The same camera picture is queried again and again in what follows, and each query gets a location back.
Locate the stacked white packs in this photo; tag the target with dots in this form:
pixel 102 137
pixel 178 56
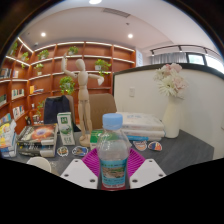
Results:
pixel 143 123

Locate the pink and white flower bouquet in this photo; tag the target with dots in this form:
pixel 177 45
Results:
pixel 170 81

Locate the black-framed window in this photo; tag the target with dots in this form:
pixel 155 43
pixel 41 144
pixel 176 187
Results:
pixel 206 61

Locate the recessed ceiling light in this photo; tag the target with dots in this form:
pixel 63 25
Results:
pixel 130 35
pixel 43 34

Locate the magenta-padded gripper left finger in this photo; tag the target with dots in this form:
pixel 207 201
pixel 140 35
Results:
pixel 78 173

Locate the small colourful sticker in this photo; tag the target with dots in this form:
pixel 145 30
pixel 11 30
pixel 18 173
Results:
pixel 62 151
pixel 80 151
pixel 140 145
pixel 155 146

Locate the chair with dark jacket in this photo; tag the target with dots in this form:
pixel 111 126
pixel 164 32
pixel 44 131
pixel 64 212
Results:
pixel 56 110

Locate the wooden artist mannequin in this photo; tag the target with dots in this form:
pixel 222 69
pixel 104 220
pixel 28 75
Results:
pixel 83 100

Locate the beige cylindrical cup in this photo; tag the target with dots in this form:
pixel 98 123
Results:
pixel 39 164

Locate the multi-bulb ceiling chandelier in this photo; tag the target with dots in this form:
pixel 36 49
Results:
pixel 95 1

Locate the clear blue-capped water bottle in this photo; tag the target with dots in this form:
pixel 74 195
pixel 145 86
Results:
pixel 113 150

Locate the green tissue box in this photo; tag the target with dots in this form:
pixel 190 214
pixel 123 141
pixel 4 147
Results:
pixel 95 138

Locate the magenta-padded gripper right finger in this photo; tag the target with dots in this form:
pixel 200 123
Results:
pixel 148 172

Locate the thin blue book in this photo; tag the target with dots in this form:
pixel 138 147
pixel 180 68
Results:
pixel 138 137

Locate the orange wooden shelf unit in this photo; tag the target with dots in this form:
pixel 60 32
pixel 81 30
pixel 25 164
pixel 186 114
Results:
pixel 113 80

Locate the ceiling air vent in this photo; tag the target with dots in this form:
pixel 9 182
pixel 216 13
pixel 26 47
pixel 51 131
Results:
pixel 116 12

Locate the black ceiling track rail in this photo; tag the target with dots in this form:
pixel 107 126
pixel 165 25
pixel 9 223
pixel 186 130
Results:
pixel 180 48

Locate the tan upholstered chair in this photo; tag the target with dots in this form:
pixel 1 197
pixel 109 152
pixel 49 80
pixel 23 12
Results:
pixel 103 110

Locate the grey window curtain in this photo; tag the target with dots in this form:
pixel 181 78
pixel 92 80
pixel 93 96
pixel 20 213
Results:
pixel 168 58

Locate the white and green carton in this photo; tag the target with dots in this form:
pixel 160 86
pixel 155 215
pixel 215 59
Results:
pixel 65 130

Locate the white ceramic vase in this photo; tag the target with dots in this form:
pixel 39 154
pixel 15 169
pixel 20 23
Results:
pixel 172 120

